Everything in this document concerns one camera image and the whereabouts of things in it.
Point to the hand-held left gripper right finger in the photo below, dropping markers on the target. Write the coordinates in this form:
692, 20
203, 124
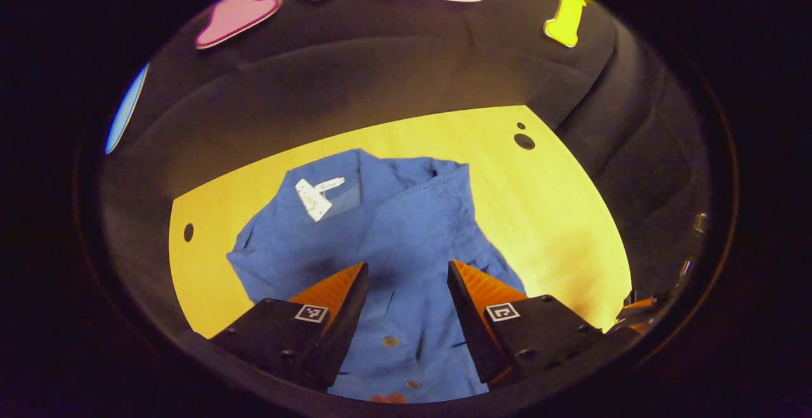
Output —
472, 329

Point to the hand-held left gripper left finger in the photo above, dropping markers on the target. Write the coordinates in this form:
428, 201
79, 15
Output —
342, 329

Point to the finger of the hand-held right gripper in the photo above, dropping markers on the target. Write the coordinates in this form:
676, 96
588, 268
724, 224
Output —
639, 304
641, 325

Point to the blue shirt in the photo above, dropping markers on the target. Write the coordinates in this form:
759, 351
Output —
406, 228

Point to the black backdrop cloth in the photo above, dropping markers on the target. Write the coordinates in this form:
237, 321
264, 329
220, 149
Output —
380, 69

